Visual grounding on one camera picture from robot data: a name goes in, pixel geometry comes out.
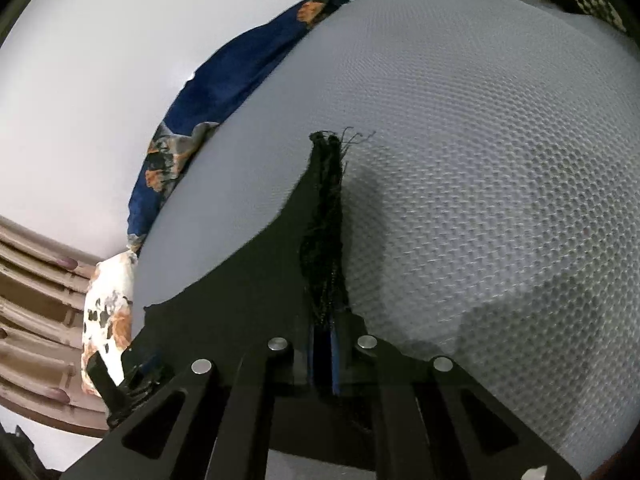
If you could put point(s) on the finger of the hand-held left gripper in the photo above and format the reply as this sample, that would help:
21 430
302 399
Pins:
107 385

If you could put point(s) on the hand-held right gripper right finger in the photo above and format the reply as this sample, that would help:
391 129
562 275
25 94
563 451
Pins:
336 360

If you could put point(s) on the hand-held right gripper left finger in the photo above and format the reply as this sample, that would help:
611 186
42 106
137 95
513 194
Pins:
315 355

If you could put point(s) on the black pants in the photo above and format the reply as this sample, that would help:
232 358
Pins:
260 285

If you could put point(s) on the white floral pillow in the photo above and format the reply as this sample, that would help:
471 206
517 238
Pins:
107 310

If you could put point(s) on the beige patterned curtain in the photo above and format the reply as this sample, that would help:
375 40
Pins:
35 310

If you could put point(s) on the grey mesh bed mat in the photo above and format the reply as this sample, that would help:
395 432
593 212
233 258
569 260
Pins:
475 160

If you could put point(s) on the navy floral blanket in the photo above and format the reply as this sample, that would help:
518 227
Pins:
225 85

